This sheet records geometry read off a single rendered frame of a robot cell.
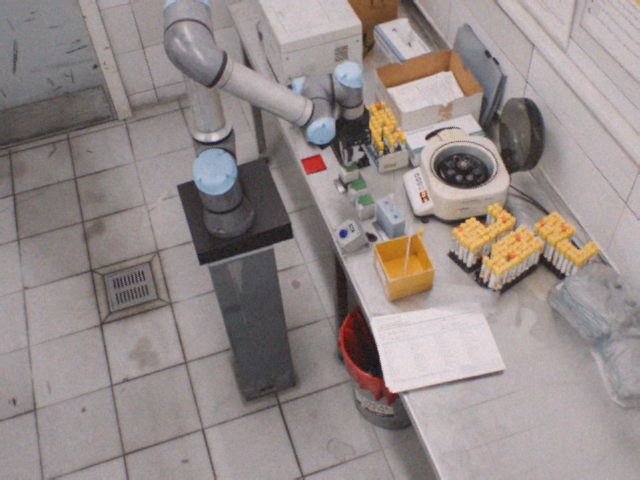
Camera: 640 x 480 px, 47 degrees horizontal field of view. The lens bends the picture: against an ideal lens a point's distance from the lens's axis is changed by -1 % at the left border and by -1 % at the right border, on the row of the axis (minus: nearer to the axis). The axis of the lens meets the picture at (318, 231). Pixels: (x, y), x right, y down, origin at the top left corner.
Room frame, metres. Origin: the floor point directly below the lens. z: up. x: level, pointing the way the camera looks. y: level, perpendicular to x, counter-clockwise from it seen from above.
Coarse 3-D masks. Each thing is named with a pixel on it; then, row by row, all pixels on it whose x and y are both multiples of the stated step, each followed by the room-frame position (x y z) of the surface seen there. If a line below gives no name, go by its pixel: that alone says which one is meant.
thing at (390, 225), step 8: (384, 200) 1.42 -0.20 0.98; (384, 208) 1.39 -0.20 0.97; (392, 208) 1.39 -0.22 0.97; (384, 216) 1.38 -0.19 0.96; (392, 216) 1.36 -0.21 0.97; (400, 216) 1.36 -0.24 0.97; (376, 224) 1.41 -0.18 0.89; (384, 224) 1.37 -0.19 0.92; (392, 224) 1.33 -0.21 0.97; (400, 224) 1.34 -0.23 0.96; (384, 232) 1.37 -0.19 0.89; (392, 232) 1.33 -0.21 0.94; (400, 232) 1.34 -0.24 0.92; (384, 240) 1.34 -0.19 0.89
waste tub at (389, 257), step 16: (400, 240) 1.28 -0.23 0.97; (416, 240) 1.29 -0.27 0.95; (384, 256) 1.27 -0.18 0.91; (400, 256) 1.28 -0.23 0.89; (416, 256) 1.28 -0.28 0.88; (384, 272) 1.17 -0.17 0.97; (400, 272) 1.23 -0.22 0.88; (416, 272) 1.22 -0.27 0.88; (432, 272) 1.16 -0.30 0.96; (384, 288) 1.17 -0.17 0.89; (400, 288) 1.14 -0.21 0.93; (416, 288) 1.15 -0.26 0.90
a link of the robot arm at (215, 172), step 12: (204, 156) 1.46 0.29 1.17; (216, 156) 1.46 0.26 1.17; (228, 156) 1.45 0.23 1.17; (204, 168) 1.42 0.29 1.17; (216, 168) 1.42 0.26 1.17; (228, 168) 1.41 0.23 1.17; (204, 180) 1.39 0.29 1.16; (216, 180) 1.38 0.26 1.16; (228, 180) 1.39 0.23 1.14; (204, 192) 1.38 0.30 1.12; (216, 192) 1.37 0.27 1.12; (228, 192) 1.38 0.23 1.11; (240, 192) 1.42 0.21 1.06; (204, 204) 1.40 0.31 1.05; (216, 204) 1.38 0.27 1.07; (228, 204) 1.38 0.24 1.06
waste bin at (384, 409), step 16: (352, 320) 1.37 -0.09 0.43; (352, 336) 1.33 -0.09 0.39; (368, 336) 1.35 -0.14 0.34; (352, 352) 1.30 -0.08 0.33; (368, 352) 1.34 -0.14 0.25; (352, 368) 1.19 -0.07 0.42; (368, 368) 1.30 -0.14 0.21; (352, 384) 1.24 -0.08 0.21; (368, 384) 1.14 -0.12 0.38; (384, 384) 1.12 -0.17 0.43; (368, 400) 1.17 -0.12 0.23; (384, 400) 1.14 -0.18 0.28; (400, 400) 1.13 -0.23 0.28; (368, 416) 1.18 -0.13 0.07; (384, 416) 1.14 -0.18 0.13; (400, 416) 1.14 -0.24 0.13
